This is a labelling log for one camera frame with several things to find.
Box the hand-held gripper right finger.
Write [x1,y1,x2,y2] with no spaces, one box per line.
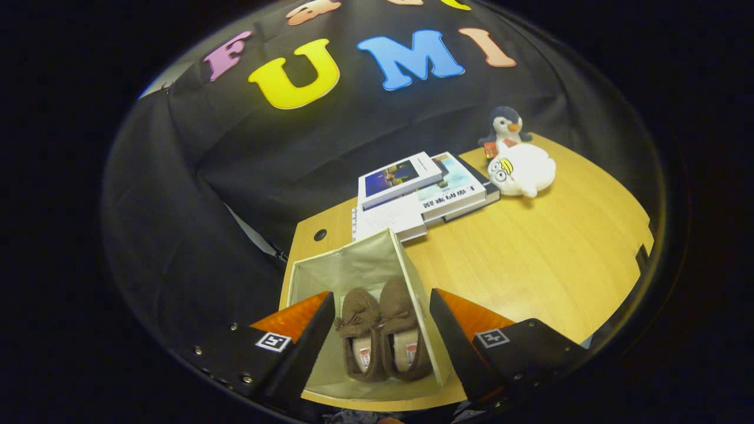
[429,288,591,408]

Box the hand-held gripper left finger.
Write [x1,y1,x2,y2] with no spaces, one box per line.
[176,291,336,414]

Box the brown fuzzy slipper shoe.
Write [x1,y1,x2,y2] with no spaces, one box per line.
[335,287,387,383]
[379,278,434,382]

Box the green fabric storage box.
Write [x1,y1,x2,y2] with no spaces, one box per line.
[286,228,454,402]

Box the white cover book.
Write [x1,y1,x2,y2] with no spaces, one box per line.
[352,197,428,243]

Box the black cover book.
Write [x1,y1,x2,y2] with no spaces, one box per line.
[442,156,501,223]

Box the light blue cover book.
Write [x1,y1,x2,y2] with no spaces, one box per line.
[412,152,488,222]

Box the dark blue cover book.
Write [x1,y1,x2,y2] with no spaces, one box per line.
[358,152,444,210]

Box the white plush toy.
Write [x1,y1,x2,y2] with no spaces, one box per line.
[487,143,557,198]

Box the penguin plush toy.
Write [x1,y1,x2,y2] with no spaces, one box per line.
[477,106,533,160]

